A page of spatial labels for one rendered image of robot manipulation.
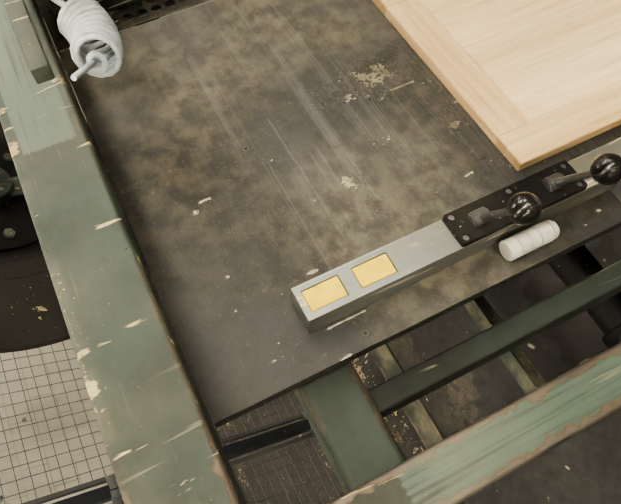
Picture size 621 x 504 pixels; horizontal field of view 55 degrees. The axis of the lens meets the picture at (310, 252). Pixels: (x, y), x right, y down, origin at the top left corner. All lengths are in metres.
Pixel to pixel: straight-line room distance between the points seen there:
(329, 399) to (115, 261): 0.31
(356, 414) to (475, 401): 2.00
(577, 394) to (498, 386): 1.93
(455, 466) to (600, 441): 1.85
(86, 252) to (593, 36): 0.86
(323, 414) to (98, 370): 0.27
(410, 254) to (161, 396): 0.35
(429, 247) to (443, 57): 0.37
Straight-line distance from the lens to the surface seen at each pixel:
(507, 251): 0.82
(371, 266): 0.75
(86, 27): 0.82
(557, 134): 0.96
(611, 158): 0.77
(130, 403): 0.65
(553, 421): 0.72
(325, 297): 0.73
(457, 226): 0.79
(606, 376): 0.75
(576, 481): 2.61
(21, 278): 1.35
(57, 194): 0.80
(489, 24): 1.11
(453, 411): 2.83
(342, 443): 0.75
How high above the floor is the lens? 2.15
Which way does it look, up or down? 40 degrees down
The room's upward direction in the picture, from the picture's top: 95 degrees counter-clockwise
